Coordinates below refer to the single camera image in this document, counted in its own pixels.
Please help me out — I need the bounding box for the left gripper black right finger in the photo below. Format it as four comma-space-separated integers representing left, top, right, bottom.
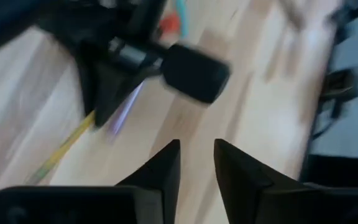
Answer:
213, 138, 358, 224

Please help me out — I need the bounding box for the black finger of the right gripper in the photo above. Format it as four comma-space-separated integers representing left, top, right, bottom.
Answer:
93, 66, 146, 128
75, 58, 96, 121

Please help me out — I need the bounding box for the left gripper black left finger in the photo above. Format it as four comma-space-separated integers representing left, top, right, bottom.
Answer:
0, 139, 181, 224

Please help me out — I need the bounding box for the purple pen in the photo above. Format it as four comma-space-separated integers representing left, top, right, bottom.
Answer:
108, 82, 145, 135

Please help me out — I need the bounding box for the orange-red eraser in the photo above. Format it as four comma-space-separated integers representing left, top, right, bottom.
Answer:
158, 11, 182, 35

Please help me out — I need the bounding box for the yellow pencil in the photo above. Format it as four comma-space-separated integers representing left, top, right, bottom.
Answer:
25, 111, 96, 185

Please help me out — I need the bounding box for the teal pen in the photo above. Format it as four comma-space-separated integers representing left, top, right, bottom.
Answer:
174, 0, 190, 39

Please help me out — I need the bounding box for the black aluminium table frame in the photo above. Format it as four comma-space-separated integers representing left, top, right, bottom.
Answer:
298, 0, 358, 190

